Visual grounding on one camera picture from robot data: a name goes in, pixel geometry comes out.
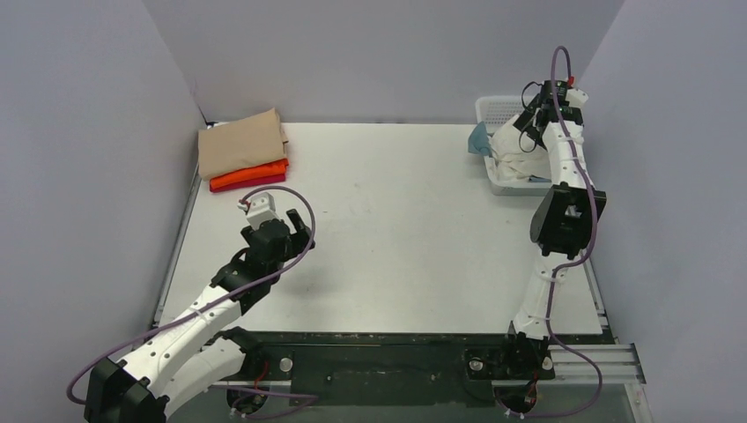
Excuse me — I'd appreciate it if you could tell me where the white plastic basket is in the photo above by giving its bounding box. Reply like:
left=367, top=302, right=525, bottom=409
left=475, top=95, right=551, bottom=197

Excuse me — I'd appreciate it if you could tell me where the teal blue t shirt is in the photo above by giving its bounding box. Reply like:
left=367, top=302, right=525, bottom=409
left=468, top=122, right=492, bottom=157

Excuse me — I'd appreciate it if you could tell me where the folded orange t shirt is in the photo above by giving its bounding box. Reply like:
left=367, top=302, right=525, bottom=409
left=209, top=159, right=289, bottom=186

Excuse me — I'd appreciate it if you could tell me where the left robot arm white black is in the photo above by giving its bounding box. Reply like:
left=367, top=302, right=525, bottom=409
left=84, top=200, right=314, bottom=422

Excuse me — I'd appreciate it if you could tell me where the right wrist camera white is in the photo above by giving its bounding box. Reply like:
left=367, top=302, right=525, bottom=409
left=565, top=76, right=589, bottom=109

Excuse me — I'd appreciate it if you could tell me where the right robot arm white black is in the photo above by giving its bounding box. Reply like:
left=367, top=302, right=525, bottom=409
left=498, top=79, right=606, bottom=379

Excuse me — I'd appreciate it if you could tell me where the folded beige t shirt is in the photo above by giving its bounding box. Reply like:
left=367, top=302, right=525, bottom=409
left=197, top=108, right=288, bottom=181

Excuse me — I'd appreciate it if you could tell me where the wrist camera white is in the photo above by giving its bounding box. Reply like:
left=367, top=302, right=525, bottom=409
left=237, top=192, right=278, bottom=230
left=565, top=76, right=589, bottom=109

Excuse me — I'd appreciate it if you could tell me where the aluminium rail frame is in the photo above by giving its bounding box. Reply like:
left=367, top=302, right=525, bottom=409
left=152, top=174, right=645, bottom=386

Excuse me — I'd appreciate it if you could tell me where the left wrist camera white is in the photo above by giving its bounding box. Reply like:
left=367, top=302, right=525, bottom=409
left=237, top=192, right=278, bottom=230

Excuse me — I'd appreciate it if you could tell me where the folded red t shirt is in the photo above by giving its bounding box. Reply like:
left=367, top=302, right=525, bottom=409
left=209, top=174, right=286, bottom=193

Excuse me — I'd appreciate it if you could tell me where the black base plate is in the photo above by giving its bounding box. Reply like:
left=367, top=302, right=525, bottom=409
left=196, top=327, right=549, bottom=419

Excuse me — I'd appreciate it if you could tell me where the cream white t shirt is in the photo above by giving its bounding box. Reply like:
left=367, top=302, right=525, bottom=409
left=489, top=114, right=551, bottom=182

